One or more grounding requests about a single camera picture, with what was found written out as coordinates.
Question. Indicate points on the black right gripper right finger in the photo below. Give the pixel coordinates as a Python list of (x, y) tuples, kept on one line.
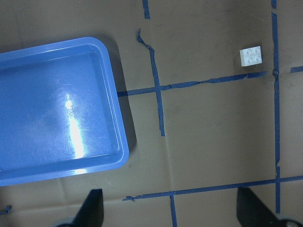
[(252, 212)]

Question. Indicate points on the blue plastic tray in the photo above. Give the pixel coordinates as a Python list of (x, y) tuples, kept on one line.
[(59, 112)]

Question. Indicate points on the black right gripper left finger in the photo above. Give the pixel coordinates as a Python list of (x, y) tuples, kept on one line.
[(91, 213)]

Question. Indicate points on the white block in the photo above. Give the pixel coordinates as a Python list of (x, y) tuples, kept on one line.
[(251, 56)]

